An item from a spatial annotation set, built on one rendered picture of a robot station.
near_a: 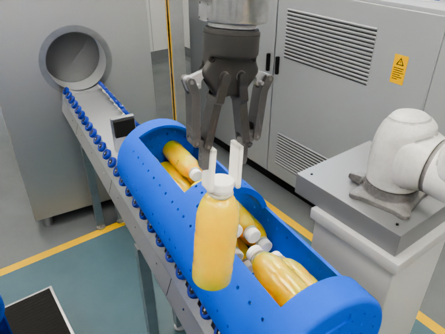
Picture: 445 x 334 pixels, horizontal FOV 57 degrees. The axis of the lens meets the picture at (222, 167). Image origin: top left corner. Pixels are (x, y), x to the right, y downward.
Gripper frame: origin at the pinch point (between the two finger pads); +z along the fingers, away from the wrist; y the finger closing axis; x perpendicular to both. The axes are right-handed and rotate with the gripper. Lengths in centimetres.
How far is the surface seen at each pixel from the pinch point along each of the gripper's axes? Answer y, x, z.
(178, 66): -41, -129, 11
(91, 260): 0, -165, 135
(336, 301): -18.4, 10.6, 23.7
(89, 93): -11, -192, 38
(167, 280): -6, -41, 56
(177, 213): -4.9, -31.4, 27.0
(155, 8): -157, -527, 14
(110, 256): -12, -163, 134
